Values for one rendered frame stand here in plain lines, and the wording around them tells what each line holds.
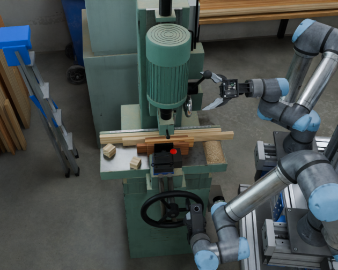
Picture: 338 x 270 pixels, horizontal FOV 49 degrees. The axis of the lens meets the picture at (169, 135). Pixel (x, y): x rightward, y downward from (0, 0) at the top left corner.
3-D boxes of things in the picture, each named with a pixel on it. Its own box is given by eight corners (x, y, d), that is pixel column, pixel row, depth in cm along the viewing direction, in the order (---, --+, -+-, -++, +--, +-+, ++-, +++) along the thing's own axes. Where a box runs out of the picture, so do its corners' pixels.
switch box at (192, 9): (184, 37, 174) (186, 5, 163) (181, 27, 181) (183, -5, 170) (197, 37, 175) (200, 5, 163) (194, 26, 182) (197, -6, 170)
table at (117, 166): (100, 197, 169) (98, 189, 164) (101, 147, 189) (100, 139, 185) (230, 187, 174) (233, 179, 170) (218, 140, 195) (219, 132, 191)
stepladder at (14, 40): (60, 180, 279) (-5, 47, 193) (60, 155, 296) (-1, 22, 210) (82, 175, 281) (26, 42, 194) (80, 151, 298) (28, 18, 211)
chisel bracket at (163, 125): (159, 137, 175) (159, 125, 169) (156, 117, 185) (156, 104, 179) (174, 137, 176) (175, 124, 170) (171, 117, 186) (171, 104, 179)
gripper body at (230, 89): (222, 78, 144) (253, 77, 145) (218, 81, 152) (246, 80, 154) (223, 98, 144) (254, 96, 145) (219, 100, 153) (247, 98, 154)
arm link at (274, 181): (302, 129, 118) (201, 208, 143) (317, 155, 111) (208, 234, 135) (322, 141, 125) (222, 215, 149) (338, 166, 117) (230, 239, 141)
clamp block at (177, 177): (150, 189, 169) (150, 177, 162) (148, 166, 178) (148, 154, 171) (182, 187, 170) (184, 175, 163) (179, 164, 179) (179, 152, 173)
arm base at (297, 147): (309, 137, 201) (314, 125, 194) (314, 159, 191) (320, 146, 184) (280, 135, 202) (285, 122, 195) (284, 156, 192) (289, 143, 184)
